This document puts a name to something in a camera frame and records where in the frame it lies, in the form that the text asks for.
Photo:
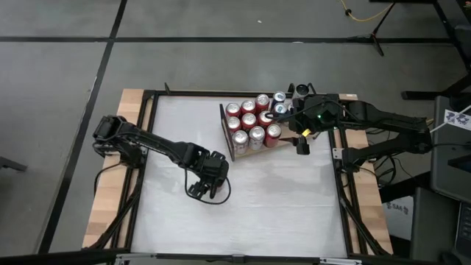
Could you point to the wooden table side board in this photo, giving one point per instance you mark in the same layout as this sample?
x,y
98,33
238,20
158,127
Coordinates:
x,y
371,206
125,206

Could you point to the black camera gantry bar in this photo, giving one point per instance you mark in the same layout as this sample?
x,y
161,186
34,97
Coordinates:
x,y
55,257

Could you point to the white Celsius Peach Vibe can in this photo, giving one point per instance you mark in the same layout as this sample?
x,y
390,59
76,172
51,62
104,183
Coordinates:
x,y
301,89

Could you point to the black aluminium table frame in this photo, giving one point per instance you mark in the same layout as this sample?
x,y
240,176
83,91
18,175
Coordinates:
x,y
184,93

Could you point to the blue silver Red Bull can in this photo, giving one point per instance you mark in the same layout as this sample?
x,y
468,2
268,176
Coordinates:
x,y
278,96
280,108

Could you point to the white labelled box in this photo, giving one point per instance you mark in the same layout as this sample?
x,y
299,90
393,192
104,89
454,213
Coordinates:
x,y
397,217

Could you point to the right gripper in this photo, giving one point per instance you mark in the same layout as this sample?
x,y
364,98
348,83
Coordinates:
x,y
318,114

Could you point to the black tripod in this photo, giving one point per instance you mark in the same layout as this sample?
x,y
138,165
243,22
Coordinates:
x,y
373,35

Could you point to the yellow gripper tag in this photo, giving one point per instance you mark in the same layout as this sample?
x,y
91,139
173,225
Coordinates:
x,y
306,131

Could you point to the white paper sheet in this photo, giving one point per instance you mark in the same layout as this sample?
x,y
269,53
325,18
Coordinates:
x,y
456,118

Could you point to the grey cabinet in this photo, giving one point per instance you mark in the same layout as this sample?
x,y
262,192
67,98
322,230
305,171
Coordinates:
x,y
445,165

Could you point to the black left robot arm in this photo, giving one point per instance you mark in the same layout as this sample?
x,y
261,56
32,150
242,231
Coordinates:
x,y
158,145

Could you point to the black floor tape strip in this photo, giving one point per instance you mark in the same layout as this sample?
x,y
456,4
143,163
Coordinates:
x,y
221,39
106,55

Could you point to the wooden shelf with black frame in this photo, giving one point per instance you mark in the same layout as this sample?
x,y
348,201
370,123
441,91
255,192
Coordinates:
x,y
272,150

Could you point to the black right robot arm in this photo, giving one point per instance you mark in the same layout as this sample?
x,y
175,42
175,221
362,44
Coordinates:
x,y
390,123

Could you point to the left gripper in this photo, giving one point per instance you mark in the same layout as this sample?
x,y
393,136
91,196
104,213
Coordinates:
x,y
213,167

